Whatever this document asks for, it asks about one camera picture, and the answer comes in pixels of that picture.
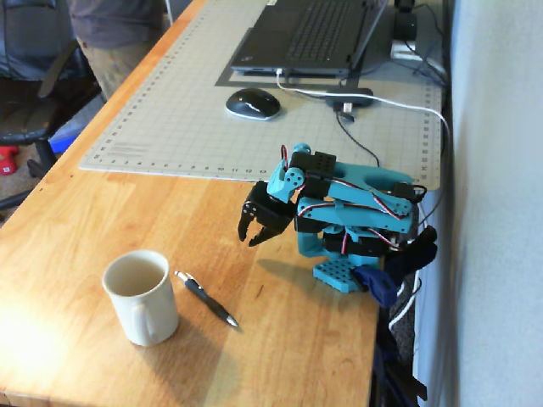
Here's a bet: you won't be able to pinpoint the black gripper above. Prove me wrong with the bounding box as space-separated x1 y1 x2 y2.
237 182 295 248

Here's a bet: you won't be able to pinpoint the black ballpoint pen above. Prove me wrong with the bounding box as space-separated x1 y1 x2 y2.
173 270 240 328

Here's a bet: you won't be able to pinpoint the white ceramic mug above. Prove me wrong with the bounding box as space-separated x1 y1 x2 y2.
101 249 180 347

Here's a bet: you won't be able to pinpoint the grey cutting mat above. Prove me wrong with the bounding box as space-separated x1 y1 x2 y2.
78 0 445 192

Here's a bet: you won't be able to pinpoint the black computer mouse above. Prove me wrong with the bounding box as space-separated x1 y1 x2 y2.
224 87 283 122

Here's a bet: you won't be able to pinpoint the blue bar clamp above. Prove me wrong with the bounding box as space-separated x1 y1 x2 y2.
354 265 400 309

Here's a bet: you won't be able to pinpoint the black usb hub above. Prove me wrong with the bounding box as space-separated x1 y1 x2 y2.
324 87 374 109

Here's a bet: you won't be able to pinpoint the black laptop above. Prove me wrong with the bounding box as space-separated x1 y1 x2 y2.
230 0 389 80

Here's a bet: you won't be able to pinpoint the blue plastic box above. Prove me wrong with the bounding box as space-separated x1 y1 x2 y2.
48 122 82 154

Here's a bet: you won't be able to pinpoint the silver stand base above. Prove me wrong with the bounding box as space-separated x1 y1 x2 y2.
389 40 425 60

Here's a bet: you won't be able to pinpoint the person in grey shirt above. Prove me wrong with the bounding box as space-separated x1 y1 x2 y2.
67 0 166 103

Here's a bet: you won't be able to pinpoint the black webcam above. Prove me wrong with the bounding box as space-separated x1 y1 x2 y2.
392 0 420 42

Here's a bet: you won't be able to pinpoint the black office chair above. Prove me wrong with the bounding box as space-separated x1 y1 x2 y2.
0 37 103 213

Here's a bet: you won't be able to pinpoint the red dumbbell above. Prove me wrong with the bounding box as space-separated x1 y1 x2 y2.
0 146 20 176

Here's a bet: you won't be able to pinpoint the thin black cable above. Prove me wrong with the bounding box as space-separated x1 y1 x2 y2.
334 103 382 169

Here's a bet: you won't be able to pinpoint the white usb cable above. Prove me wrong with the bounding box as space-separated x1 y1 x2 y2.
275 69 451 332

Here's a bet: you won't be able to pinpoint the black tangled cables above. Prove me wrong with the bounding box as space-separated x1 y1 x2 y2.
406 0 449 88

